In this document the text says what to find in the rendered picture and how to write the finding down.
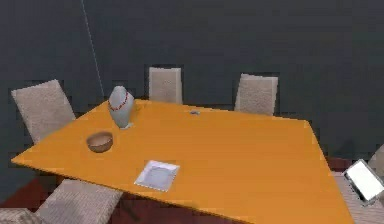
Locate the beige woven chair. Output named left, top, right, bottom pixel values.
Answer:
left=234, top=73, right=279, bottom=117
left=148, top=66, right=184, bottom=105
left=331, top=143, right=384, bottom=224
left=34, top=178, right=124, bottom=224
left=10, top=78, right=77, bottom=145
left=0, top=207, right=43, bottom=224

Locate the orange dining table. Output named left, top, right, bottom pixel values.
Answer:
left=10, top=98, right=356, bottom=224

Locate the white square plate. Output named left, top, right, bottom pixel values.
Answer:
left=133, top=159, right=181, bottom=193

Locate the brown wooden bowl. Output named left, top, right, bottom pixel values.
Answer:
left=86, top=131, right=114, bottom=154

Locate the red bead necklace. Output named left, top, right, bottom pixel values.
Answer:
left=107, top=90, right=130, bottom=112

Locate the pale grey necklace bust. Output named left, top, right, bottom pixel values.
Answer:
left=108, top=85, right=135, bottom=130

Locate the white tablet with grey frame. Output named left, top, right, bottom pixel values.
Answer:
left=343, top=158, right=384, bottom=206

